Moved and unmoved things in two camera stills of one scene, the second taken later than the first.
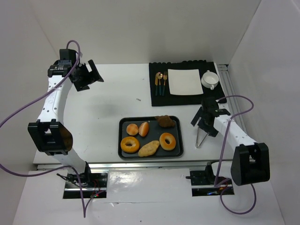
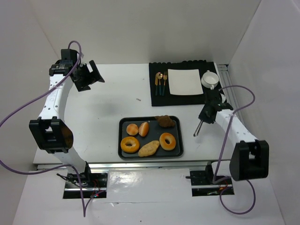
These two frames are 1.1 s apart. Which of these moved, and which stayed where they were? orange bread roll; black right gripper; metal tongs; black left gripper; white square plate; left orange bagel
Moved: black right gripper; metal tongs
Stayed: orange bread roll; black left gripper; white square plate; left orange bagel
